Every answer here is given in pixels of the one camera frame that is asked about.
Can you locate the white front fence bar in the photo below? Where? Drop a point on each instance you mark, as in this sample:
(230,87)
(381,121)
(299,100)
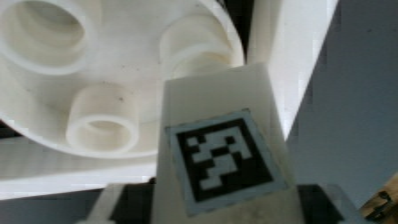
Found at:
(43,172)

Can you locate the white right fence bar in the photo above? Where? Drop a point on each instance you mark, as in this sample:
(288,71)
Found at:
(288,31)

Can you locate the white fence bar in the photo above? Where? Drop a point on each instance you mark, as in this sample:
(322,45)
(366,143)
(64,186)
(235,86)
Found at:
(288,31)
(43,172)

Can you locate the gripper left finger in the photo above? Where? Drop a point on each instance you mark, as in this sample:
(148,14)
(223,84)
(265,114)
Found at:
(103,207)

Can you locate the white stool leg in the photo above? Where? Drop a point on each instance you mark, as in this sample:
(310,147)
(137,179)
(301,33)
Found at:
(224,177)

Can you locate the white round stool seat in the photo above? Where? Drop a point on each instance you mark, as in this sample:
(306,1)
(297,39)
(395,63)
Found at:
(91,51)

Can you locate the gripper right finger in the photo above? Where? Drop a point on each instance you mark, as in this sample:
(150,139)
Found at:
(342,213)

